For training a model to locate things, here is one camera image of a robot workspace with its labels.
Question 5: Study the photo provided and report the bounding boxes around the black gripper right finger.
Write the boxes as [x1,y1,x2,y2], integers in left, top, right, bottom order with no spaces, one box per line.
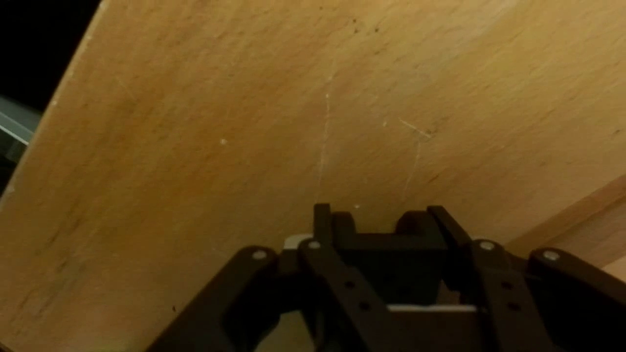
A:
[471,241,626,352]

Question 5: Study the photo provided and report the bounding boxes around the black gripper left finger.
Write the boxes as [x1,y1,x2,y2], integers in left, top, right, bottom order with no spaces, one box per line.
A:
[148,239,422,352]

